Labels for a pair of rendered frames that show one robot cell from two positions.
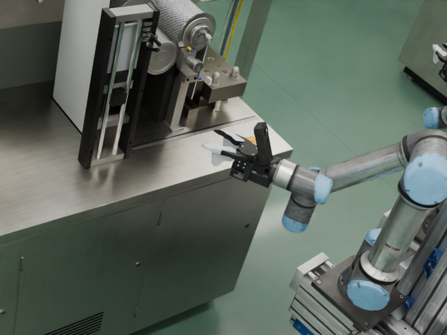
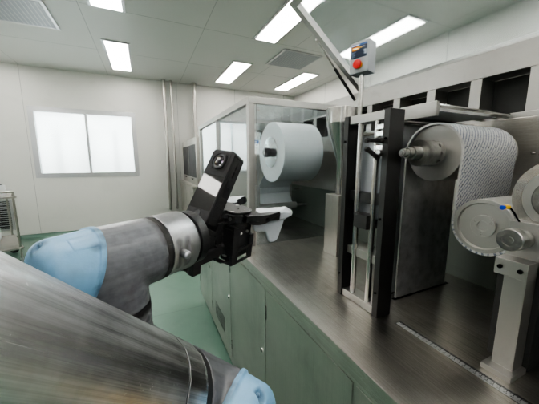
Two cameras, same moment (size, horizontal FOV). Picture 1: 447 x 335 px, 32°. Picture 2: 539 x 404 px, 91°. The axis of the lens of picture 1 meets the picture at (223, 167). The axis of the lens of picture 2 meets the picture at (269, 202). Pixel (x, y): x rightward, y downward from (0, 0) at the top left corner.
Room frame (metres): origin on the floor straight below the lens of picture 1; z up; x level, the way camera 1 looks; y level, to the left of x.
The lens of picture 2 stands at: (1.91, -0.41, 1.32)
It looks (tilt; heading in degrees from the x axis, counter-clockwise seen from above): 9 degrees down; 113
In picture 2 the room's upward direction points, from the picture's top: straight up
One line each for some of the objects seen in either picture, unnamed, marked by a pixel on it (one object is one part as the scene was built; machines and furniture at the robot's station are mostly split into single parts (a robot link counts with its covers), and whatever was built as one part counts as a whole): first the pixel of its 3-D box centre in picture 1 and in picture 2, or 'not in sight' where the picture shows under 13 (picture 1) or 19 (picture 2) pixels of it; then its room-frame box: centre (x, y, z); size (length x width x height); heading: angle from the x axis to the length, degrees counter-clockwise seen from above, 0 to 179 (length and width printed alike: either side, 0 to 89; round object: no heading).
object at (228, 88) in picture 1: (196, 62); not in sight; (2.46, 0.21, 1.00); 0.40 x 0.16 x 0.06; 48
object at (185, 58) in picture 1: (181, 91); (512, 300); (2.16, 0.21, 1.05); 0.06 x 0.05 x 0.31; 48
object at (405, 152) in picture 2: not in sight; (409, 152); (1.97, 0.32, 1.33); 0.06 x 0.03 x 0.03; 48
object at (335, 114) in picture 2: not in sight; (343, 116); (1.75, 0.78, 1.50); 0.14 x 0.14 x 0.06
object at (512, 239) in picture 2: (196, 66); (512, 239); (2.13, 0.18, 1.18); 0.04 x 0.02 x 0.04; 138
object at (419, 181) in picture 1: (399, 230); not in sight; (1.62, -0.50, 1.19); 0.15 x 0.12 x 0.55; 171
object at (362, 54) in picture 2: not in sight; (361, 58); (1.83, 0.60, 1.66); 0.07 x 0.07 x 0.10; 65
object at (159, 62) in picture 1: (141, 36); (512, 220); (2.21, 0.39, 1.17); 0.26 x 0.12 x 0.12; 48
